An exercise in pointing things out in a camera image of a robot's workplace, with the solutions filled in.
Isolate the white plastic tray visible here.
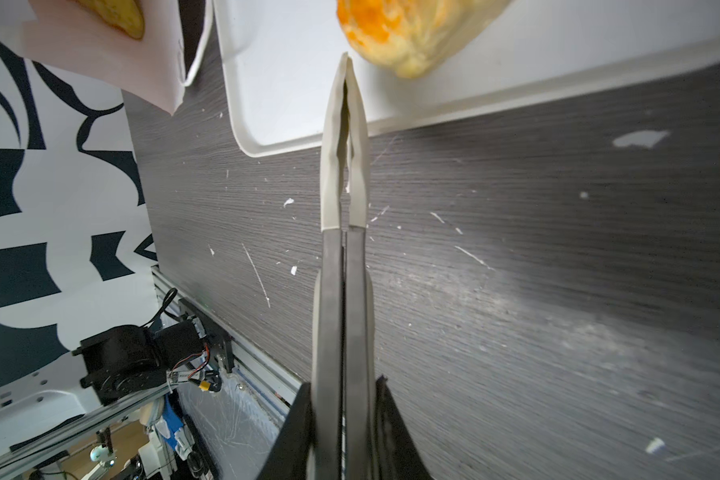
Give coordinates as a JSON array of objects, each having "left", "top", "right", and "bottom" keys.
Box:
[{"left": 214, "top": 0, "right": 720, "bottom": 157}]

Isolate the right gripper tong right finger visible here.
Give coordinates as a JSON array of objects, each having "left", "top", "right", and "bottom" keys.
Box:
[{"left": 344, "top": 57, "right": 377, "bottom": 479}]

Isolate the red white paper bag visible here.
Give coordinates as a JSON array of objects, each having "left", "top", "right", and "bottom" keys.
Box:
[{"left": 0, "top": 1, "right": 214, "bottom": 114}]

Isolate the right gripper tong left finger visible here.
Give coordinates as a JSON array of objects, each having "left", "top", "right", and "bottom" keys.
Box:
[{"left": 311, "top": 54, "right": 350, "bottom": 479}]

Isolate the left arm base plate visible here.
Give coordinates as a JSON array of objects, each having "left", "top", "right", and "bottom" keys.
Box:
[{"left": 179, "top": 299, "right": 235, "bottom": 392}]

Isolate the pale fake bread piece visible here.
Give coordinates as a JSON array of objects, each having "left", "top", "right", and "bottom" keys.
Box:
[{"left": 336, "top": 0, "right": 510, "bottom": 79}]

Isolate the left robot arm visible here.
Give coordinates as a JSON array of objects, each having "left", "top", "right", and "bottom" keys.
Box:
[{"left": 0, "top": 323, "right": 205, "bottom": 456}]

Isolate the yellow fake croissant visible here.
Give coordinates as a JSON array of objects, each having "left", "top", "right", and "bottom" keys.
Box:
[{"left": 77, "top": 0, "right": 145, "bottom": 40}]

